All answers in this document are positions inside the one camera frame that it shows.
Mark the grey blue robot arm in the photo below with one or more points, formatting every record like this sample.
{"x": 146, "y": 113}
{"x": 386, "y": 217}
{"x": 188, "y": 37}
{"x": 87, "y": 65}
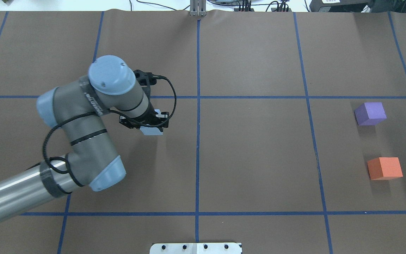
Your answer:
{"x": 78, "y": 151}

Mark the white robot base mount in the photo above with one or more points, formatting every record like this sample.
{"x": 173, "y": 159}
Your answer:
{"x": 197, "y": 248}

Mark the metal camera stand post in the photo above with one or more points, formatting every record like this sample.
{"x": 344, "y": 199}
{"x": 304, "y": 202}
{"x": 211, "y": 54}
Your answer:
{"x": 198, "y": 8}

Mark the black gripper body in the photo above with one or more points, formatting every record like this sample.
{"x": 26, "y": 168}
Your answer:
{"x": 151, "y": 115}

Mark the black device on bench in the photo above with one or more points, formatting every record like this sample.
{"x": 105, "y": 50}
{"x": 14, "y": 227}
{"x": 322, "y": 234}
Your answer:
{"x": 338, "y": 6}

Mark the purple foam block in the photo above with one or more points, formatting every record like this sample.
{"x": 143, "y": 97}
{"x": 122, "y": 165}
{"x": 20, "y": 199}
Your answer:
{"x": 370, "y": 114}

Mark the light blue foam block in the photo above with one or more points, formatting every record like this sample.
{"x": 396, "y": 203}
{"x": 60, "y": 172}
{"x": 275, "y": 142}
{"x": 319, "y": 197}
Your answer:
{"x": 152, "y": 131}

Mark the orange foam block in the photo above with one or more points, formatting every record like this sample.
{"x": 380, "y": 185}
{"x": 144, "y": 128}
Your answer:
{"x": 384, "y": 168}

